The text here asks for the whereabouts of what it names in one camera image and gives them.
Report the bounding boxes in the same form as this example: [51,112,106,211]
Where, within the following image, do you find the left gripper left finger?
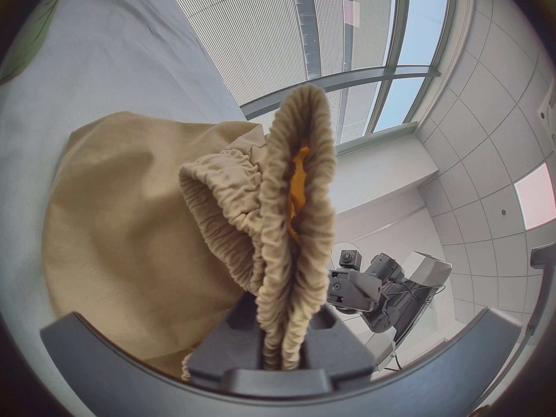
[188,297,266,380]

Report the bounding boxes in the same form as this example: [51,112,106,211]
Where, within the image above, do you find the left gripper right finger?
[303,308,375,380]

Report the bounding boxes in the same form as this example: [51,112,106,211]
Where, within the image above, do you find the tan shorts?
[41,84,339,383]

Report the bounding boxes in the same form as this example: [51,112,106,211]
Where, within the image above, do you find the bed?
[0,0,263,390]

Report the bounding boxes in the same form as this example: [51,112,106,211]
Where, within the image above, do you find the ceiling light panel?
[513,163,556,230]

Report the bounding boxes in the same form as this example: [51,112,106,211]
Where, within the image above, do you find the white ceiling air vent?
[538,94,556,151]

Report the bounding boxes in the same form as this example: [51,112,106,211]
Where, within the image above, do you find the window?
[161,0,476,157]

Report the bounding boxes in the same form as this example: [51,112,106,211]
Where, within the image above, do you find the green garment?
[0,0,66,83]

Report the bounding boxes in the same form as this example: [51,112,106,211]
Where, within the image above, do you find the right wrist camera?
[332,249,364,272]

